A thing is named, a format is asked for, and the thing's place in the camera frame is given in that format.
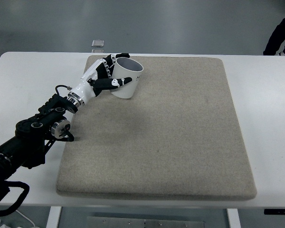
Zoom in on black sleeved arm cable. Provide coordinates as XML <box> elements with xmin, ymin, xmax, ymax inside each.
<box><xmin>0</xmin><ymin>180</ymin><xmax>30</xmax><ymax>216</ymax></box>

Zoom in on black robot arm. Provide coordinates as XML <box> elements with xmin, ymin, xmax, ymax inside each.
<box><xmin>0</xmin><ymin>87</ymin><xmax>87</xmax><ymax>206</ymax></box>

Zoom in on small clear plastic box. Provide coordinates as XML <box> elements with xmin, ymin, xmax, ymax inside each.
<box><xmin>91</xmin><ymin>39</ymin><xmax>105</xmax><ymax>48</ymax></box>

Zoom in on white table leg right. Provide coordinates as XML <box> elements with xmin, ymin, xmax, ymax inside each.
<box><xmin>227</xmin><ymin>209</ymin><xmax>241</xmax><ymax>228</ymax></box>

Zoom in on black table control panel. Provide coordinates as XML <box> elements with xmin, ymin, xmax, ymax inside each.
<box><xmin>264</xmin><ymin>209</ymin><xmax>285</xmax><ymax>215</ymax></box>

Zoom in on white cable on floor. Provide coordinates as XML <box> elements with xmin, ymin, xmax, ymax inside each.
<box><xmin>0</xmin><ymin>209</ymin><xmax>36</xmax><ymax>228</ymax></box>

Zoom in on white table leg left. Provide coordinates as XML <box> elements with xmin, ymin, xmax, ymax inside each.
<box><xmin>46</xmin><ymin>206</ymin><xmax>62</xmax><ymax>228</ymax></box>

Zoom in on grey metal base plate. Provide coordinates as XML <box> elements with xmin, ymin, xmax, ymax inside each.
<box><xmin>86</xmin><ymin>217</ymin><xmax>205</xmax><ymax>228</ymax></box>

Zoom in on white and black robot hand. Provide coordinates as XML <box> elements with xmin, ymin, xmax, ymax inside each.
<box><xmin>67</xmin><ymin>53</ymin><xmax>130</xmax><ymax>106</ymax></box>

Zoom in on white table leg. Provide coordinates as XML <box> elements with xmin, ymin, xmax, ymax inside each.
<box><xmin>46</xmin><ymin>206</ymin><xmax>62</xmax><ymax>228</ymax></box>
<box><xmin>227</xmin><ymin>209</ymin><xmax>241</xmax><ymax>228</ymax></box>

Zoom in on beige felt mat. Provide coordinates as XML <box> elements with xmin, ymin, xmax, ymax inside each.
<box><xmin>56</xmin><ymin>57</ymin><xmax>257</xmax><ymax>201</ymax></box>

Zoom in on white ribbed cup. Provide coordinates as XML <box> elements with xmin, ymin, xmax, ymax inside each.
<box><xmin>110</xmin><ymin>57</ymin><xmax>143</xmax><ymax>99</ymax></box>

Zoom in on person in black clothes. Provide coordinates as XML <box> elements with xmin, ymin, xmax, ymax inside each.
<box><xmin>263</xmin><ymin>17</ymin><xmax>285</xmax><ymax>57</ymax></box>

